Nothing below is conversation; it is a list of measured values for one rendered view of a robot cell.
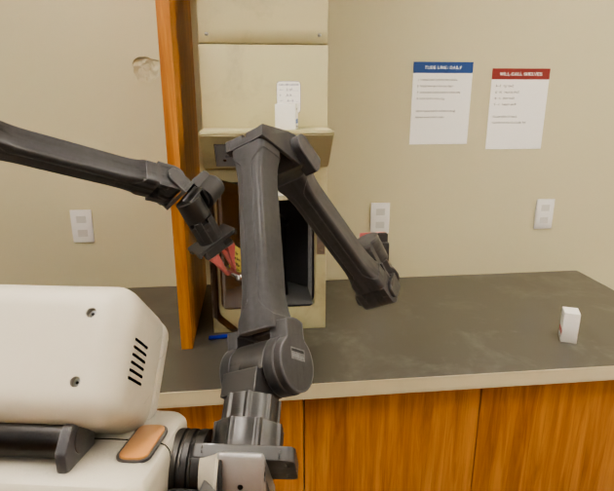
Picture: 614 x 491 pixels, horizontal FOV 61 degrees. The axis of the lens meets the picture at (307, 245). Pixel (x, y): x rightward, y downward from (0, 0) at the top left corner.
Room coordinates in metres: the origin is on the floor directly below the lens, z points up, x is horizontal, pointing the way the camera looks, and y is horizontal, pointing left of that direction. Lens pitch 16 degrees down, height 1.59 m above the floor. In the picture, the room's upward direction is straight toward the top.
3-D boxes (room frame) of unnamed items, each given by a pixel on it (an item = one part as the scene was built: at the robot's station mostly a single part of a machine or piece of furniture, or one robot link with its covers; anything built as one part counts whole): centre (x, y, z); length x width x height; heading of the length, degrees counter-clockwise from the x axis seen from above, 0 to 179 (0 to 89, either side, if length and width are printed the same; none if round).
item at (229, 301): (1.21, 0.17, 1.19); 0.30 x 0.01 x 0.40; 34
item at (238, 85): (1.49, 0.12, 1.33); 0.32 x 0.25 x 0.77; 96
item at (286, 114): (1.31, 0.05, 1.54); 0.05 x 0.05 x 0.06; 85
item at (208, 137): (1.30, 0.10, 1.46); 0.32 x 0.12 x 0.10; 96
